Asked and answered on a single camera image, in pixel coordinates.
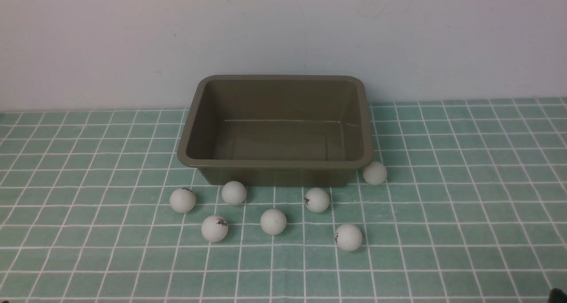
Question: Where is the white ping-pong ball with logo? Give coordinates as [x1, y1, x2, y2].
[201, 215, 229, 243]

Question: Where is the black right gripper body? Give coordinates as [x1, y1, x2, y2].
[548, 288, 567, 303]

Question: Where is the olive green plastic bin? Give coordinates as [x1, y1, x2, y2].
[177, 74, 374, 186]

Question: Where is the white ping-pong ball corner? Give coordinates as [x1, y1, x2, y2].
[362, 162, 388, 185]

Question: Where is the white ping-pong ball logo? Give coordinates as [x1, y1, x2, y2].
[303, 187, 330, 214]

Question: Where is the green checked tablecloth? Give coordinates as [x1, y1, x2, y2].
[0, 98, 567, 303]

